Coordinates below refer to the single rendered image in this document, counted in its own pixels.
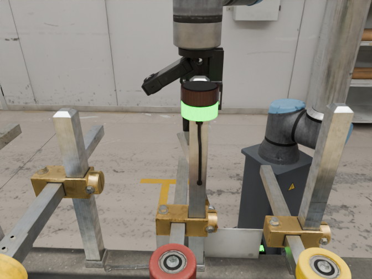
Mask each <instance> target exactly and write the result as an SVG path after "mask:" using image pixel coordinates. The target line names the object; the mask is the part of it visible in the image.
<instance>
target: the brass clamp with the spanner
mask: <svg viewBox="0 0 372 279"><path fill-rule="evenodd" d="M161 205H165V206H167V209H168V212H167V213H166V214H160V213H159V212H158V211H159V207H160V206H161ZM155 220H156V235H164V236H170V233H171V223H185V236H200V237H208V233H215V232H217V211H216V210H210V209H208V206H207V205H206V206H205V217H204V218H189V205H181V204H158V207H157V213H156V218H155Z"/></svg>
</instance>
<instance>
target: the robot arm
mask: <svg viewBox="0 0 372 279"><path fill-rule="evenodd" d="M262 1H263V0H173V44H174V45H175V46H176V47H178V55H180V56H183V57H182V58H180V59H178V60H177V61H175V62H173V63H172V64H170V65H168V66H167V67H165V68H164V69H162V70H160V71H159V72H157V73H155V74H152V75H150V76H148V77H147V78H145V79H144V81H143V82H144V83H143V84H142V86H141V88H142V89H143V91H144V92H145V93H146V95H147V96H149V95H151V94H155V93H157V92H158V91H160V90H161V89H162V88H163V87H165V86H167V85H168V84H170V83H172V82H174V81H175V80H177V79H179V78H180V81H179V82H180V83H181V85H182V84H183V83H185V82H189V81H190V79H191V78H192V77H194V76H206V77H207V78H208V79H209V80H210V82H214V83H216V84H218V85H219V92H220V104H218V110H221V104H222V95H223V63H224V50H223V48H217V47H218V46H220V45H221V30H222V19H223V6H244V5H246V6H253V5H254V4H258V3H260V2H262ZM370 4H371V0H333V3H332V9H331V12H330V18H329V23H328V29H327V35H326V38H325V44H324V50H323V55H322V61H321V67H320V70H319V76H318V81H317V87H316V93H315V97H314V102H313V105H312V106H310V107H309V108H308V109H307V110H306V109H305V106H306V105H305V103H304V102H303V101H301V100H297V99H278V100H275V101H273V102H271V104H270V108H269V110H268V117H267V124H266V132H265V138H264V139H263V141H262V143H261V144H260V146H259V151H258V153H259V156H260V157H261V158H262V159H264V160H265V161H267V162H270V163H273V164H278V165H290V164H294V163H296V162H297V161H298V160H299V150H298V144H301V145H303V146H306V147H308V148H311V149H314V150H315V148H316V144H317V139H318V135H319V131H320V128H321V124H322V119H323V115H324V111H325V108H326V106H327V105H329V104H332V103H344V104H345V102H346V99H347V95H348V91H349V87H350V82H351V79H352V75H353V71H354V67H355V62H356V60H357V56H358V51H359V47H360V43H361V39H362V36H363V31H364V27H365V23H366V19H367V16H368V11H369V7H370ZM199 58H200V59H202V61H200V62H199V60H200V59H199ZM183 138H184V140H185V142H186V144H187V145H188V146H189V120H188V119H186V118H184V117H183Z"/></svg>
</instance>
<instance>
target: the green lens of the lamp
mask: <svg viewBox="0 0 372 279"><path fill-rule="evenodd" d="M181 114H182V116H183V117H184V118H186V119H188V120H192V121H209V120H212V119H214V118H216V117H217V115H218V102H217V103H216V104H215V105H213V106H210V107H191V106H187V105H185V104H183V102H182V101H181Z"/></svg>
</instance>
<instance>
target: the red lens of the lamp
mask: <svg viewBox="0 0 372 279"><path fill-rule="evenodd" d="M183 85H184V84H182V85H181V101H182V102H183V103H185V104H187V105H192V106H209V105H213V104H215V103H217V102H218V101H219V85H218V84H217V86H218V87H217V89H215V90H212V91H206V92H197V91H189V90H186V89H185V88H183Z"/></svg>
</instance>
